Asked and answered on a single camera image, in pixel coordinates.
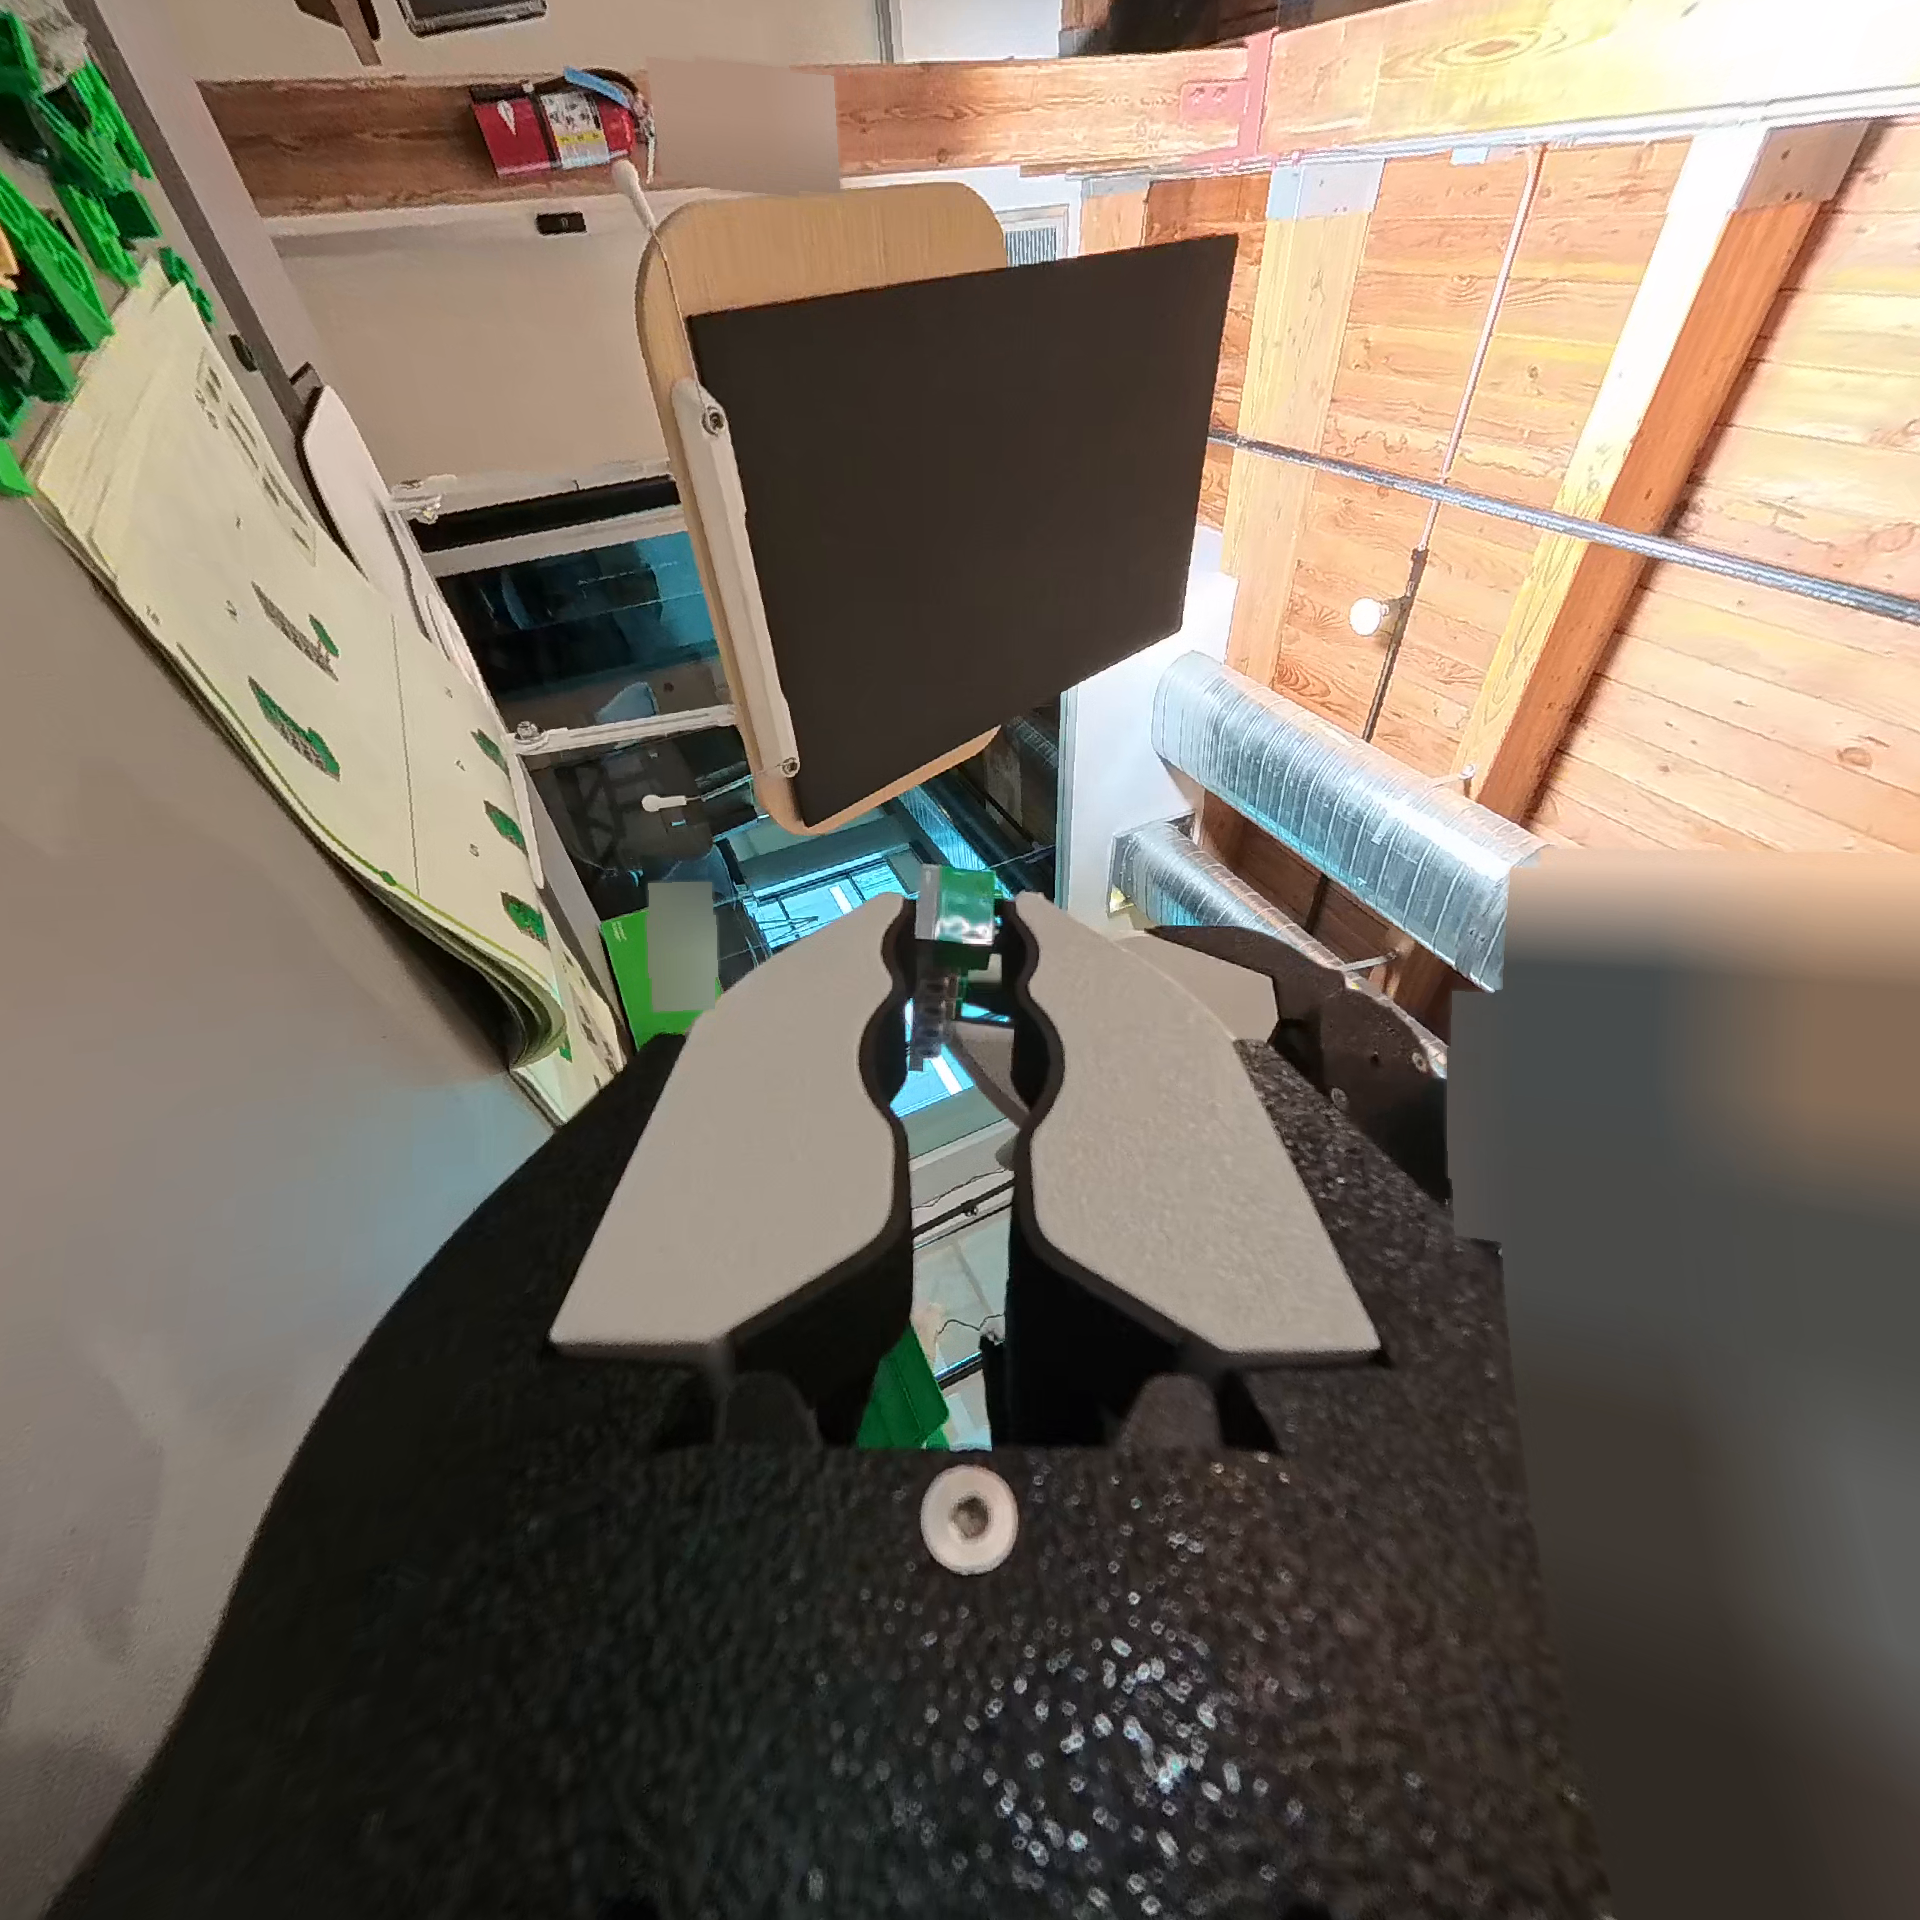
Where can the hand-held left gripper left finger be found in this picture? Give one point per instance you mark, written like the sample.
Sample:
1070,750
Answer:
750,1170

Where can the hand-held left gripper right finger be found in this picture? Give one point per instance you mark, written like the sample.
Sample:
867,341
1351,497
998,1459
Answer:
1202,1170

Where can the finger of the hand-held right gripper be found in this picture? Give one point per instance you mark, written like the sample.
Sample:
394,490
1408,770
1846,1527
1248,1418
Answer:
968,1058
1217,976

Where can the grey lego wedge plate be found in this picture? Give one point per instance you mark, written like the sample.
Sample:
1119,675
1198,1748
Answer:
931,1005

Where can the small green lego brick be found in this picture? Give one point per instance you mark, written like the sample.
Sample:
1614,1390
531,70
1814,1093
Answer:
975,907

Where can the grey desk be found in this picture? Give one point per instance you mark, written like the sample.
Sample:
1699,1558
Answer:
179,1052

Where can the green cardboard lego box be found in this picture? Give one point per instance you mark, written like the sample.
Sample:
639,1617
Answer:
622,976

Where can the ceiling light bulb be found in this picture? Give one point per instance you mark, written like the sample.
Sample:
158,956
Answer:
1371,615

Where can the lego instruction booklet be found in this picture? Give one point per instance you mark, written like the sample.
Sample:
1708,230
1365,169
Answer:
225,600

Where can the red fire extinguisher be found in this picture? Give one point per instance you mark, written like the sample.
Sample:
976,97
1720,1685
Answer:
526,129

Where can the pile of lego pieces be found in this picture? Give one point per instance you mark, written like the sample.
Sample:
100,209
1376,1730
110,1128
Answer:
62,268

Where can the silver air duct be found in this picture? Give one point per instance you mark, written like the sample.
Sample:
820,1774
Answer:
1351,812

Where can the black board wooden frame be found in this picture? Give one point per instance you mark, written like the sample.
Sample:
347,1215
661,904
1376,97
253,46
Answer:
961,524

